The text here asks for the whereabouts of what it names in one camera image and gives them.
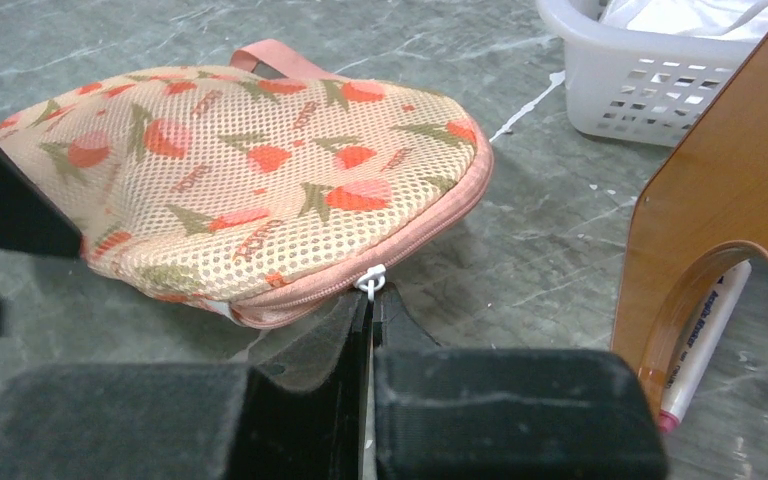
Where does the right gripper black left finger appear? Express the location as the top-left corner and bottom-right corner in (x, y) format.
(0, 293), (366, 479)

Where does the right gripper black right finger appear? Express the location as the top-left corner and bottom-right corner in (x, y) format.
(372, 284), (669, 479)

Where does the floral mesh laundry bag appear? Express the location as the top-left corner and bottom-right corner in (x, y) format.
(0, 39), (493, 329)

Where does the white plastic bag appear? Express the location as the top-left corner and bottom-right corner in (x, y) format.
(600, 0), (768, 43)

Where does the pink capped white marker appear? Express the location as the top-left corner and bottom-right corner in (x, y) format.
(657, 260), (752, 433)

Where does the orange wooden shelf rack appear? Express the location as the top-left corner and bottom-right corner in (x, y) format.
(611, 35), (768, 412)

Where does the white plastic basket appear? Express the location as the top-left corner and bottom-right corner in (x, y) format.
(536, 0), (762, 146)

